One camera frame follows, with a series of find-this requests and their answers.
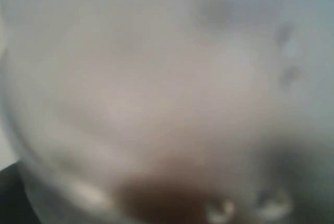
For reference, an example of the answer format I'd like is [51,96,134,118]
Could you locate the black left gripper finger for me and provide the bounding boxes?
[0,163,39,224]

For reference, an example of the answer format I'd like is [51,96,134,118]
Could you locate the clear plastic measuring cup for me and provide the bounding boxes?
[1,0,333,223]

